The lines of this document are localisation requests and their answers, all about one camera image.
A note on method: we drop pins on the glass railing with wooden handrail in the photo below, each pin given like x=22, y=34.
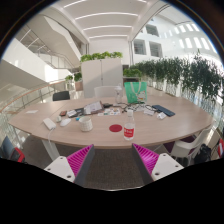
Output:
x=26, y=95

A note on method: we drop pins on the small potted green plant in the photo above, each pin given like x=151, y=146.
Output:
x=69, y=78

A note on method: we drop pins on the small round white gadget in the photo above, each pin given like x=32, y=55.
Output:
x=58, y=118

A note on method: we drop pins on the red and black chair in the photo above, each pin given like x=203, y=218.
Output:
x=15, y=155

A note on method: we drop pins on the white computer mouse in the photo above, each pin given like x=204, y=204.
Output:
x=65, y=122

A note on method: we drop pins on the white plastic armchair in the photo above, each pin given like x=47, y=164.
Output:
x=190, y=146

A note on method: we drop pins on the plant in brown planter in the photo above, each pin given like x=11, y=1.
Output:
x=78, y=85

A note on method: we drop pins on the green tote bag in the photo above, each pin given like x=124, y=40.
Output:
x=135, y=93

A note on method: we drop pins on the tall clear frosted bottle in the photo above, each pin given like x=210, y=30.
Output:
x=118, y=95

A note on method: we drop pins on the white power strip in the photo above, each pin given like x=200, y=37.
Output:
x=49, y=123

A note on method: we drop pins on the small clear plastic packet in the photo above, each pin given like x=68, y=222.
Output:
x=161, y=115

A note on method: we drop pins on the white paper packet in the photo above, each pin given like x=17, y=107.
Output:
x=149, y=112

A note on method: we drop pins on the dark blue flat phone case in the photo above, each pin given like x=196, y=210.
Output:
x=163, y=110

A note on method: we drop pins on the white chair with plain backrest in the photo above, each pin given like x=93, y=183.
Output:
x=105, y=91

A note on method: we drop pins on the ceiling light strips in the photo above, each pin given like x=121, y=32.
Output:
x=106, y=14

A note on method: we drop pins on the small white paper sheet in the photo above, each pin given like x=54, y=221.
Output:
x=32, y=111

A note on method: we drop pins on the white cabinet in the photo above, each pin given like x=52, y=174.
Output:
x=101, y=76

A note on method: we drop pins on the green plants atop cabinet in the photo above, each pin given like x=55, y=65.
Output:
x=100, y=56

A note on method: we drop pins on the small black box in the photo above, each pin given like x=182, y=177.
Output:
x=107, y=105

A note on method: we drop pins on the row of leafy green plants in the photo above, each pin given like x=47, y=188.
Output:
x=186, y=75

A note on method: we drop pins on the clear water bottle red label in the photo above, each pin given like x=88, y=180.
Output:
x=129, y=131

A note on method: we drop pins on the white grid-pattern cup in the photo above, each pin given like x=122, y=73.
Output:
x=86, y=124

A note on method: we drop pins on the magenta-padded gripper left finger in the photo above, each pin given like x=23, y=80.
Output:
x=58, y=166

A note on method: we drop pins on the open booklet on dark folder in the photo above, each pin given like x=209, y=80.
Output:
x=91, y=107

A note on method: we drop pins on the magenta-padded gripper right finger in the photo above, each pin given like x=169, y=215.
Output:
x=165, y=165

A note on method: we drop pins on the flat round red coaster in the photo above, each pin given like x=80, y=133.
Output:
x=115, y=128

